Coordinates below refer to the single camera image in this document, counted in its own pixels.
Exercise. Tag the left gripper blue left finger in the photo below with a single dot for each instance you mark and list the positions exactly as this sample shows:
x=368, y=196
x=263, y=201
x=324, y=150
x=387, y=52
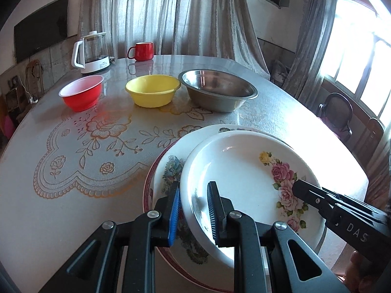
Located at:
x=174, y=202

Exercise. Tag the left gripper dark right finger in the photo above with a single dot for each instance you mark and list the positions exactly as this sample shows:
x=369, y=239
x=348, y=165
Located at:
x=217, y=214

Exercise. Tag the white plate red characters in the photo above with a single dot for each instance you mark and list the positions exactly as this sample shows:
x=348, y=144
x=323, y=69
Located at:
x=167, y=169

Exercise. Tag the white plate pink roses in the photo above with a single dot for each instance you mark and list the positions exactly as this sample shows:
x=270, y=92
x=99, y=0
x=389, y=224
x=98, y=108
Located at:
x=256, y=172

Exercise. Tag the stainless steel bowl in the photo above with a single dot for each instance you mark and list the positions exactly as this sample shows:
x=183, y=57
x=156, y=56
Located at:
x=219, y=92

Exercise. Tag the yellow plastic bowl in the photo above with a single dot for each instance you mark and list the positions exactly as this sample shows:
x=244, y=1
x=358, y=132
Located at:
x=152, y=91

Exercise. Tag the red plastic bowl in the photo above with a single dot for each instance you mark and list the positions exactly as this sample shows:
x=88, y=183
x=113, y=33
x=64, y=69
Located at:
x=82, y=93

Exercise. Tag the large purple floral plate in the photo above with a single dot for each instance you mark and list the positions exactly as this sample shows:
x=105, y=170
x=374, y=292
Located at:
x=215, y=276

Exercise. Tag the person right hand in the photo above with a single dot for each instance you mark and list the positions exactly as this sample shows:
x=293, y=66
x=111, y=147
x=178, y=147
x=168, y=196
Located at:
x=362, y=275

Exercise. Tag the dark wooden round-back chair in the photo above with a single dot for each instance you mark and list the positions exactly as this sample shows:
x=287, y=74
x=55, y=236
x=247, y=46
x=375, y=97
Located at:
x=336, y=113

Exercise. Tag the red enamel mug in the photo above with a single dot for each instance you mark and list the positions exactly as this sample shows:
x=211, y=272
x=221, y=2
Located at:
x=141, y=51

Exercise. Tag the white glass electric kettle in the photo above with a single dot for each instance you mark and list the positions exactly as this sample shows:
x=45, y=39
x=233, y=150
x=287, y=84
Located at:
x=90, y=53

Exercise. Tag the pink bag on floor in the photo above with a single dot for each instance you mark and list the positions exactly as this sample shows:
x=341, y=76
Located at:
x=9, y=127

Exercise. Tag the grey side window curtain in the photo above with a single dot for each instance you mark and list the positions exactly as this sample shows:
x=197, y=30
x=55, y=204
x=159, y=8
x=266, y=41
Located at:
x=304, y=79

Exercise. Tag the wooden chair by wall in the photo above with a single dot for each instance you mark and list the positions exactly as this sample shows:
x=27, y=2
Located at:
x=34, y=80

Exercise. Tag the black wall television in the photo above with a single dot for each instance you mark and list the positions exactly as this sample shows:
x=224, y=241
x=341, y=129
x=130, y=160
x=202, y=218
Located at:
x=40, y=30

